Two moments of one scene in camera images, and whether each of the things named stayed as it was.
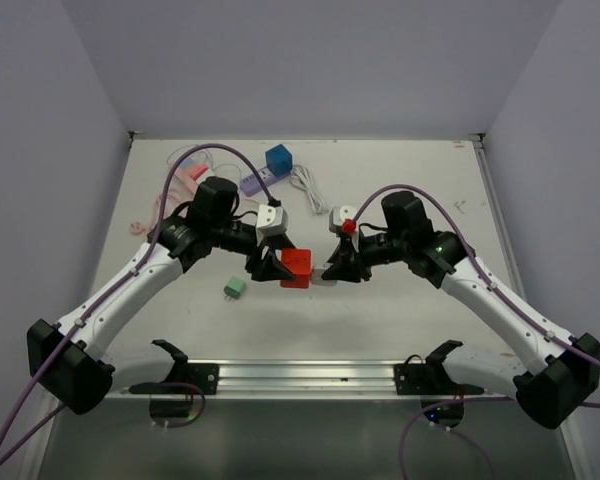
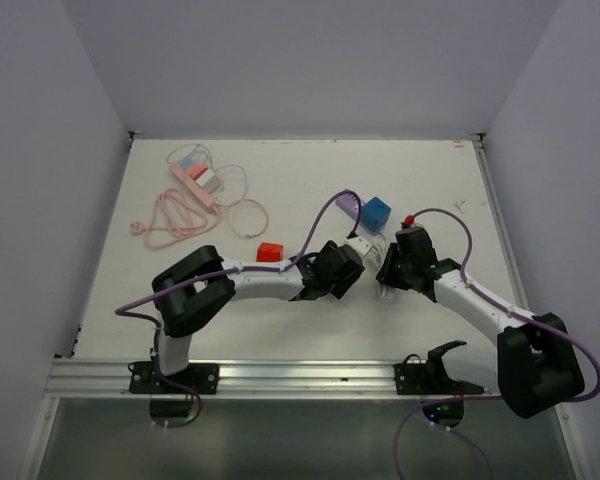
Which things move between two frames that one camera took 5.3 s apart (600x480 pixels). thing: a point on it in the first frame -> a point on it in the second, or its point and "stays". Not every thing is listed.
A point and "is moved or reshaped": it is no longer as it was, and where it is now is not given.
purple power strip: (250, 185) -> (350, 203)
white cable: (301, 178) -> (386, 293)
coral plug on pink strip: (196, 170) stays
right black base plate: (420, 379) stays
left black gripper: (267, 266) -> (342, 285)
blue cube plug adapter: (279, 160) -> (375, 214)
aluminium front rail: (306, 379) stays
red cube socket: (299, 262) is moved or reshaped
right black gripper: (350, 264) -> (386, 275)
